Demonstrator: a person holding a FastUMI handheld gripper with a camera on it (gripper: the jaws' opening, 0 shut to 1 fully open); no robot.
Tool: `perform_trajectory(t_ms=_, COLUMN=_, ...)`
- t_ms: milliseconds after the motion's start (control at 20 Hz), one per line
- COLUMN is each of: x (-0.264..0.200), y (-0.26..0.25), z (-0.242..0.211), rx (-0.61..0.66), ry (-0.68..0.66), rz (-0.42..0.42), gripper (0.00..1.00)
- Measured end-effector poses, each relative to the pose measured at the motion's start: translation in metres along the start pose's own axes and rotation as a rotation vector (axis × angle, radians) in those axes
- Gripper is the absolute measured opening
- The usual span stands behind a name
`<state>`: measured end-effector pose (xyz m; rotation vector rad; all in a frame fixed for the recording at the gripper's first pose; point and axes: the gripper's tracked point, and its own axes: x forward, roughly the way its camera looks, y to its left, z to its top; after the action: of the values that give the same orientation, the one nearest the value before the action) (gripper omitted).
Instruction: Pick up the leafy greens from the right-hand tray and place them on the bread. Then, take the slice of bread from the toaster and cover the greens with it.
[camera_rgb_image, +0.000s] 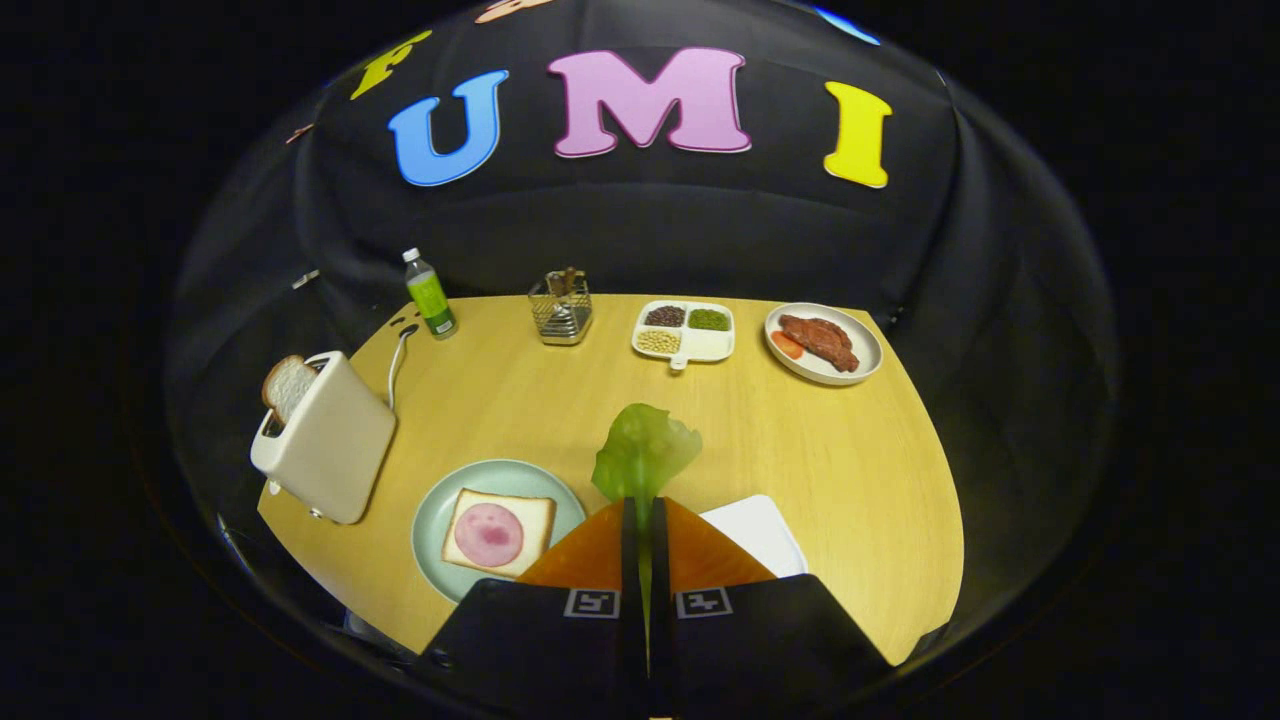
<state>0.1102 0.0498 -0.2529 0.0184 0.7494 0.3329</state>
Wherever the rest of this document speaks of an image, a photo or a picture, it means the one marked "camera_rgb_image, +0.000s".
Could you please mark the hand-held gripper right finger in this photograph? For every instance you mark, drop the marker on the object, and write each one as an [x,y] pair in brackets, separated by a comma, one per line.
[658,560]

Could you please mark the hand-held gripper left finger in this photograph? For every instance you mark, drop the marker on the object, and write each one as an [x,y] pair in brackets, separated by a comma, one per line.
[630,560]

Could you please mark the green lettuce leaf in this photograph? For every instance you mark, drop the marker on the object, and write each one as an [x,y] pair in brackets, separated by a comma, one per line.
[645,450]

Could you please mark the brown crust bread slice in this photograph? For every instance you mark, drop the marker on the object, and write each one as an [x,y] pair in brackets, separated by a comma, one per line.
[287,385]

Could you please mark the white bread slice with ham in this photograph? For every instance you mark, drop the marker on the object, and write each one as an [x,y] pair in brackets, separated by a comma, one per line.
[535,515]

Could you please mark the white flat plate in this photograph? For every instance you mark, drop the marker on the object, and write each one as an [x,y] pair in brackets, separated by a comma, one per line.
[760,530]

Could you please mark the pink ham slice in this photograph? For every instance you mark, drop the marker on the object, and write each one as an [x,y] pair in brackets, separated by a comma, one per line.
[490,535]

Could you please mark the pale green plate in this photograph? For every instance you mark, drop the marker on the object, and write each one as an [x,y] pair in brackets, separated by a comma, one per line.
[440,510]

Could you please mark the white divided bean dish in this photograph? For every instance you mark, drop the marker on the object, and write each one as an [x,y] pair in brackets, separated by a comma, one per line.
[710,345]

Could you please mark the white plate with meat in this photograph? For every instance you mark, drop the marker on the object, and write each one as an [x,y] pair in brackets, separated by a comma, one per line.
[820,376]

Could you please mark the orange carrot slice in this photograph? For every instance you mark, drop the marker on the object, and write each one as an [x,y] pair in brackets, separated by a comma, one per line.
[787,345]

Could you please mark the brown meat piece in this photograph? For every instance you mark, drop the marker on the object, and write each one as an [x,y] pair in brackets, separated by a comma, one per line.
[820,338]

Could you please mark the white toaster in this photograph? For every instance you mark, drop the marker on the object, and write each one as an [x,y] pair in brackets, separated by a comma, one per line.
[330,450]

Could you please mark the green label drink bottle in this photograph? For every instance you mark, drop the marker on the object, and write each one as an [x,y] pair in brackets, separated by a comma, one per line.
[432,305]

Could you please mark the black backdrop cloth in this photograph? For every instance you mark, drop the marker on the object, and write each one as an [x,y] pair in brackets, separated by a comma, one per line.
[700,230]

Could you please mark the silver cloth clip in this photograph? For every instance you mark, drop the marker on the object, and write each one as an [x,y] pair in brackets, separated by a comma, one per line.
[306,279]

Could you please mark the pink cloth clip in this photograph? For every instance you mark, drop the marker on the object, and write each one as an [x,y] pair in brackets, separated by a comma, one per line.
[298,133]

